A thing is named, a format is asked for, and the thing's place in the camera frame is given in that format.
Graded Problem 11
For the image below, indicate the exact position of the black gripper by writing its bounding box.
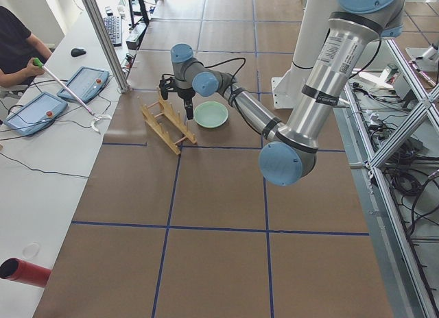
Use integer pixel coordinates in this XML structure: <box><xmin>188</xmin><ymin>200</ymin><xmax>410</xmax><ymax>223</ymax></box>
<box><xmin>176</xmin><ymin>80</ymin><xmax>195</xmax><ymax>120</ymax></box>

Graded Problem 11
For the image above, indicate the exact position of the light green plate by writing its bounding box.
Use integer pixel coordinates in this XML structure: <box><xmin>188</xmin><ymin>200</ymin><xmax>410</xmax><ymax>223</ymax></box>
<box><xmin>193</xmin><ymin>101</ymin><xmax>228</xmax><ymax>129</ymax></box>

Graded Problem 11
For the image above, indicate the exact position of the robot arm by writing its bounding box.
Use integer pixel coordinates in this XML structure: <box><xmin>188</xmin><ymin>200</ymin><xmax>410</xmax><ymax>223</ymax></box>
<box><xmin>171</xmin><ymin>0</ymin><xmax>405</xmax><ymax>186</ymax></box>

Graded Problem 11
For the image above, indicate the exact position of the wooden dish rack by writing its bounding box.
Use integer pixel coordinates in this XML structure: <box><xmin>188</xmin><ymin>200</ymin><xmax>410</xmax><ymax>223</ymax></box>
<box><xmin>141</xmin><ymin>88</ymin><xmax>198</xmax><ymax>156</ymax></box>

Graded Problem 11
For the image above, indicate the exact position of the reacher grabber stick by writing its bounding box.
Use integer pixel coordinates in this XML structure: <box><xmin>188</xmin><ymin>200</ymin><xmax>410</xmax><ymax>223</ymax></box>
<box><xmin>32</xmin><ymin>58</ymin><xmax>111</xmax><ymax>134</ymax></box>

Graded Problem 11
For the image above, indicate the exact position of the blue teach pendant far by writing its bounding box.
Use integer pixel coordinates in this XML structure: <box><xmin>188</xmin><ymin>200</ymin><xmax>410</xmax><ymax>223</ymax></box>
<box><xmin>66</xmin><ymin>66</ymin><xmax>110</xmax><ymax>103</ymax></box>

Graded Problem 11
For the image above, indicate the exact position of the blue teach pendant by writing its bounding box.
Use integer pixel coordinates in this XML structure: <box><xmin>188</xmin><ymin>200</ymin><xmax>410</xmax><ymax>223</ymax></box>
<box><xmin>4</xmin><ymin>92</ymin><xmax>68</xmax><ymax>136</ymax></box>
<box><xmin>66</xmin><ymin>66</ymin><xmax>110</xmax><ymax>103</ymax></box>

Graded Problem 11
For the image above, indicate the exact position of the black keyboard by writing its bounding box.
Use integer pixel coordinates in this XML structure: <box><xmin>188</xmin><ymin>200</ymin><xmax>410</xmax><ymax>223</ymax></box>
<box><xmin>103</xmin><ymin>15</ymin><xmax>122</xmax><ymax>47</ymax></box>

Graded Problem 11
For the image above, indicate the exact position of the black computer mouse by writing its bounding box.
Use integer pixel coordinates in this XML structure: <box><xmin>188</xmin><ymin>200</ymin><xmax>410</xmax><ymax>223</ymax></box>
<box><xmin>71</xmin><ymin>47</ymin><xmax>86</xmax><ymax>58</ymax></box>

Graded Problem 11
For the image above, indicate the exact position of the blue teach pendant near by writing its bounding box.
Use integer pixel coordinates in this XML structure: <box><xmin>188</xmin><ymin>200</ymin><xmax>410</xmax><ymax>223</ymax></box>
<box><xmin>4</xmin><ymin>92</ymin><xmax>68</xmax><ymax>136</ymax></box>

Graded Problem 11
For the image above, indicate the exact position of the person in black shirt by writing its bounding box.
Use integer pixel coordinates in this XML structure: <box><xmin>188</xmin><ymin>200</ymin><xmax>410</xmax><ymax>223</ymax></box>
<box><xmin>1</xmin><ymin>6</ymin><xmax>51</xmax><ymax>88</ymax></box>

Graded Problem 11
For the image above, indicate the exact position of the red cylinder bottle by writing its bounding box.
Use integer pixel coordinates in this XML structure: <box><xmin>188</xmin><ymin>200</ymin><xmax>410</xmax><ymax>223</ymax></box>
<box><xmin>1</xmin><ymin>258</ymin><xmax>51</xmax><ymax>288</ymax></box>

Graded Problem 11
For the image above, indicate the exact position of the aluminium frame post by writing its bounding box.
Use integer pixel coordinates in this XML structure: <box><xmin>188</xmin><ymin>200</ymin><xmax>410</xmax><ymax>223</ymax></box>
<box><xmin>82</xmin><ymin>0</ymin><xmax>130</xmax><ymax>93</ymax></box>

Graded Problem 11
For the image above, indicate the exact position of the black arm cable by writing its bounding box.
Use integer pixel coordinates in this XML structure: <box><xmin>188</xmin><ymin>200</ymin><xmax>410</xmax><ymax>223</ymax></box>
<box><xmin>202</xmin><ymin>57</ymin><xmax>272</xmax><ymax>137</ymax></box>

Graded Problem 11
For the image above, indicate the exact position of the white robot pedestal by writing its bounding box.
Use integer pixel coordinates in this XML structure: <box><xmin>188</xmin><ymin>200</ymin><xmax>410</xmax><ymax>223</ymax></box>
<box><xmin>271</xmin><ymin>0</ymin><xmax>338</xmax><ymax>109</ymax></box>

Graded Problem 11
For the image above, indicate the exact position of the aluminium frame rail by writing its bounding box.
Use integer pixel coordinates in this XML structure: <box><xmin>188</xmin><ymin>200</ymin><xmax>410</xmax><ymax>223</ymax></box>
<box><xmin>342</xmin><ymin>40</ymin><xmax>438</xmax><ymax>317</ymax></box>

